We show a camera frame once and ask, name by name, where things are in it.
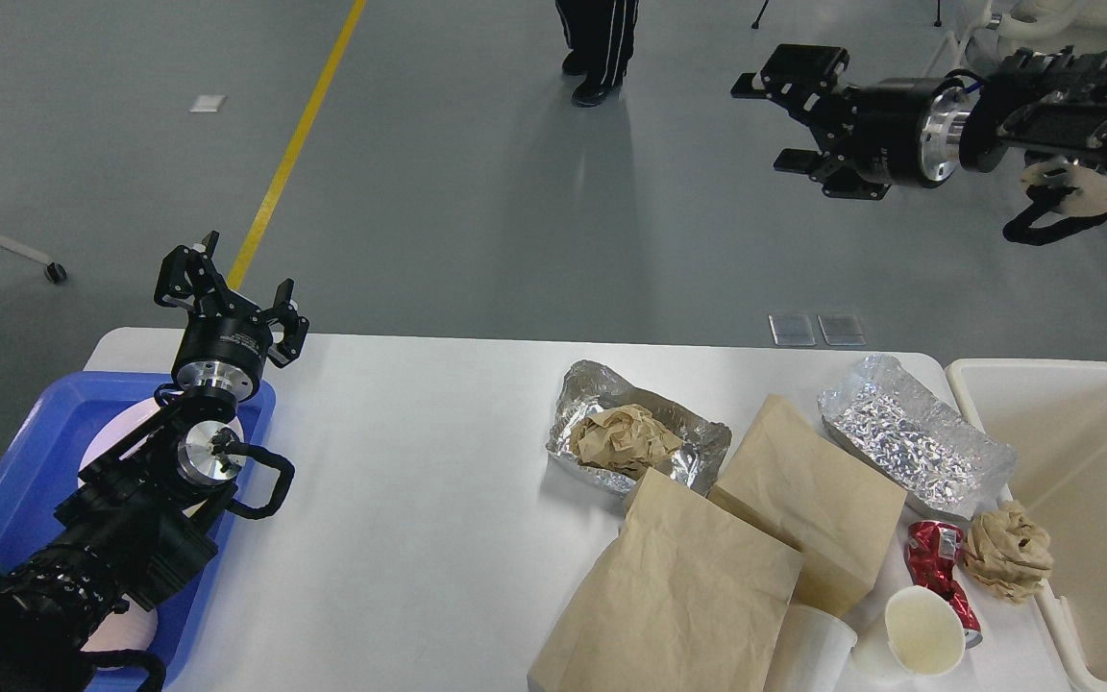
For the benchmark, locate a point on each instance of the aluminium foil tray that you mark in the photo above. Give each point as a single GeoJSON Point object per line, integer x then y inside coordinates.
{"type": "Point", "coordinates": [590, 387]}

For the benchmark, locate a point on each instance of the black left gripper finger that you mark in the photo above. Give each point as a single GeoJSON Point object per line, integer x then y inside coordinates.
{"type": "Point", "coordinates": [188, 280]}
{"type": "Point", "coordinates": [294, 326]}

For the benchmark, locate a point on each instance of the walking person black trousers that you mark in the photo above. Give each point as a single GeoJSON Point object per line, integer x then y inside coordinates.
{"type": "Point", "coordinates": [600, 39]}

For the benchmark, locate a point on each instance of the white plastic bin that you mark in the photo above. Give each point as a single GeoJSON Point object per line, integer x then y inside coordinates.
{"type": "Point", "coordinates": [1054, 413]}

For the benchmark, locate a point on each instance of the right metal floor plate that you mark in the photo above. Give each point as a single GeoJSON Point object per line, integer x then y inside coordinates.
{"type": "Point", "coordinates": [843, 330]}

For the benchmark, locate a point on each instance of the pink mug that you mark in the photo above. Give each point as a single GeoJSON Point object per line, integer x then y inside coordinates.
{"type": "Point", "coordinates": [133, 629]}

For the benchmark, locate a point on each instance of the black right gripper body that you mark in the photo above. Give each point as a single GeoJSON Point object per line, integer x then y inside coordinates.
{"type": "Point", "coordinates": [902, 131]}

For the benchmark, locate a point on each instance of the left metal floor plate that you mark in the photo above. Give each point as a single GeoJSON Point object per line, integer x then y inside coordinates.
{"type": "Point", "coordinates": [793, 330]}

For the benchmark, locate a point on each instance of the pink plate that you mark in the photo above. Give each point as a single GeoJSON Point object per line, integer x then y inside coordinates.
{"type": "Point", "coordinates": [121, 423]}

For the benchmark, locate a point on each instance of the white office chair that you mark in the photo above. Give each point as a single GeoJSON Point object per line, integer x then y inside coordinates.
{"type": "Point", "coordinates": [978, 34]}

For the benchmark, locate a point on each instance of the blue plastic tray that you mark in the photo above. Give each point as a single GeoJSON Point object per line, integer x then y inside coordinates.
{"type": "Point", "coordinates": [40, 469]}

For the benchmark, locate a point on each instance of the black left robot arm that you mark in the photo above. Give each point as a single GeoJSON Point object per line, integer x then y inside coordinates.
{"type": "Point", "coordinates": [136, 532]}

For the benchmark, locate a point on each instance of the crumpled brown paper ball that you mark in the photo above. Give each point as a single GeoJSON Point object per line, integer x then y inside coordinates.
{"type": "Point", "coordinates": [1007, 553]}
{"type": "Point", "coordinates": [626, 440]}

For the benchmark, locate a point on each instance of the white paper cup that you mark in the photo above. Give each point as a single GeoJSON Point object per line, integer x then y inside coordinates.
{"type": "Point", "coordinates": [916, 636]}

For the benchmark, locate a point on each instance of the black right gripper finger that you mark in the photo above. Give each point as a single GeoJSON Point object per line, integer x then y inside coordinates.
{"type": "Point", "coordinates": [833, 173]}
{"type": "Point", "coordinates": [804, 81]}

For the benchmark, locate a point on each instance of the clear plastic bottle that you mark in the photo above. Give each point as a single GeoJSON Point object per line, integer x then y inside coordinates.
{"type": "Point", "coordinates": [886, 417]}

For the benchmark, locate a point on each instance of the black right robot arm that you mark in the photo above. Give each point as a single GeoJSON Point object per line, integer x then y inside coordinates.
{"type": "Point", "coordinates": [1053, 108]}

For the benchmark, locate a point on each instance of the brown paper bag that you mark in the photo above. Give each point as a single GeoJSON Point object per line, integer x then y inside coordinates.
{"type": "Point", "coordinates": [687, 598]}
{"type": "Point", "coordinates": [837, 511]}

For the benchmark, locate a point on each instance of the metal floor plate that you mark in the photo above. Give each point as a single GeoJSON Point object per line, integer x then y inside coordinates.
{"type": "Point", "coordinates": [843, 330]}
{"type": "Point", "coordinates": [793, 330]}

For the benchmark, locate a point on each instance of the white chair leg left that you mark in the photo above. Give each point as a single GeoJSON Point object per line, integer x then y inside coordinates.
{"type": "Point", "coordinates": [53, 271]}

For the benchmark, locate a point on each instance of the red can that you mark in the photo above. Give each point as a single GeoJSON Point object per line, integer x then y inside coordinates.
{"type": "Point", "coordinates": [931, 552]}

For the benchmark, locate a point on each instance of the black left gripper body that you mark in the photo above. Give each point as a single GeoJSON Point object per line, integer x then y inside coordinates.
{"type": "Point", "coordinates": [222, 352]}

